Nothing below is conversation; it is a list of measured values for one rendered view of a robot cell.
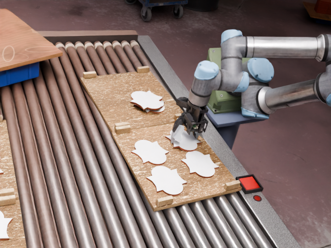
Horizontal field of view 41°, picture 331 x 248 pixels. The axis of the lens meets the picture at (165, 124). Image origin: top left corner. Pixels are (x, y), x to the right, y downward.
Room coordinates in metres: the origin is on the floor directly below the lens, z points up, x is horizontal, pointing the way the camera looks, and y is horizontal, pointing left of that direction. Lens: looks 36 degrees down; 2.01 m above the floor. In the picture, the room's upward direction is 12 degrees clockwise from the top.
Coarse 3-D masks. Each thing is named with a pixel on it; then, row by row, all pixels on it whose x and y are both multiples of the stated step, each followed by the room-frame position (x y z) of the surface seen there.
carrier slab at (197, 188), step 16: (144, 128) 1.42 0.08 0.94; (160, 128) 1.44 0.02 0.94; (128, 144) 1.30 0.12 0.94; (160, 144) 1.34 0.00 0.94; (128, 160) 1.21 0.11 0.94; (176, 160) 1.27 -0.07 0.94; (144, 176) 1.15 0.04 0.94; (192, 176) 1.20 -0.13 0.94; (224, 176) 1.23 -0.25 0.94; (144, 192) 1.07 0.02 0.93; (160, 192) 1.08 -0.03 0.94; (192, 192) 1.12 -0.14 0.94; (208, 192) 1.13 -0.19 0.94; (224, 192) 1.15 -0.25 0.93; (160, 208) 1.02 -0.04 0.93
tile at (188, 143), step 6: (186, 132) 1.44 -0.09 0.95; (192, 132) 1.45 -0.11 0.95; (168, 138) 1.38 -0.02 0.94; (186, 138) 1.40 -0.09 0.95; (192, 138) 1.40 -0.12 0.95; (174, 144) 1.34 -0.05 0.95; (180, 144) 1.35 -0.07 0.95; (186, 144) 1.36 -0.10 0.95; (192, 144) 1.36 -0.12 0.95; (186, 150) 1.32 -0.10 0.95; (192, 150) 1.33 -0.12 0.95
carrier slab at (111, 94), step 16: (80, 80) 1.69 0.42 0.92; (96, 80) 1.70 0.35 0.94; (112, 80) 1.73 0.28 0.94; (128, 80) 1.76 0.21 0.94; (144, 80) 1.79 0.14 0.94; (96, 96) 1.57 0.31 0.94; (112, 96) 1.60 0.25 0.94; (128, 96) 1.62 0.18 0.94; (112, 112) 1.48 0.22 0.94; (128, 112) 1.51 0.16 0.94; (144, 112) 1.53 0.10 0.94; (176, 112) 1.58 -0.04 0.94; (112, 128) 1.38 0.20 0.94
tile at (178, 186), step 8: (160, 168) 1.19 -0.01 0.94; (168, 168) 1.20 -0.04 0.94; (152, 176) 1.15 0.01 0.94; (160, 176) 1.15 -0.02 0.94; (168, 176) 1.16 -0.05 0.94; (176, 176) 1.17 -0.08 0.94; (160, 184) 1.12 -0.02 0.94; (168, 184) 1.12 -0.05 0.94; (176, 184) 1.13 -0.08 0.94; (184, 184) 1.15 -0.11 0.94; (168, 192) 1.08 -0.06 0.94; (176, 192) 1.09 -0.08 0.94
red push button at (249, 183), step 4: (240, 180) 1.24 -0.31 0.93; (244, 180) 1.24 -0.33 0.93; (248, 180) 1.25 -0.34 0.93; (252, 180) 1.25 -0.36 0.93; (244, 184) 1.22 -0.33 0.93; (248, 184) 1.22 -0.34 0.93; (252, 184) 1.23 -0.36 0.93; (256, 184) 1.23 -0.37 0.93; (248, 188) 1.20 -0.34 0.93; (252, 188) 1.21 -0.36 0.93
